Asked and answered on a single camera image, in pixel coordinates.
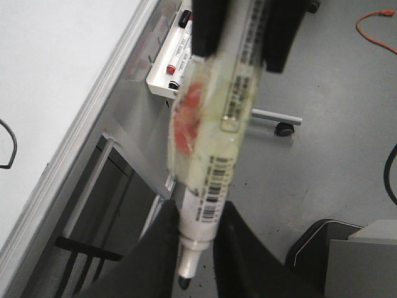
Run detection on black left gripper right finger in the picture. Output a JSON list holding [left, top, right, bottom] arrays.
[[213, 201, 323, 298]]

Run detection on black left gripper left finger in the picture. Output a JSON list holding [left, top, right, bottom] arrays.
[[77, 200, 179, 297]]

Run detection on white black-tip whiteboard marker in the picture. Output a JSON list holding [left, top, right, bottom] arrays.
[[168, 1, 268, 289]]

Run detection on grey stand leg with caster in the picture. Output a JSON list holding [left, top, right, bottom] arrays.
[[251, 109, 303, 137]]

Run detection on grey slotted stand panel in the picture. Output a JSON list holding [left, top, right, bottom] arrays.
[[107, 30, 175, 199]]

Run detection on black-capped white marker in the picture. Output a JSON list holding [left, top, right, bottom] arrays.
[[178, 9, 192, 29], [168, 59, 189, 90]]

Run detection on white plastic marker tray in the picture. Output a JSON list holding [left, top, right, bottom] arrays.
[[146, 1, 192, 99]]

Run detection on red-capped white marker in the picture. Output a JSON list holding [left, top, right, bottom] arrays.
[[166, 15, 193, 75]]

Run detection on dark grey panel with rail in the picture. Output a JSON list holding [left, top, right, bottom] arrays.
[[62, 137, 163, 255]]

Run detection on grey box with black frame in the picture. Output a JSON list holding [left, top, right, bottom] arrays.
[[285, 219, 396, 297]]

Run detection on black cable on floor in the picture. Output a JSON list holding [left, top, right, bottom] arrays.
[[383, 145, 397, 205]]

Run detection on white whiteboard with aluminium frame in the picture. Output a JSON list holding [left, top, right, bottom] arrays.
[[0, 0, 187, 298]]

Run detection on orange cable on floor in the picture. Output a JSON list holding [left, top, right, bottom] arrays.
[[355, 9, 397, 55]]

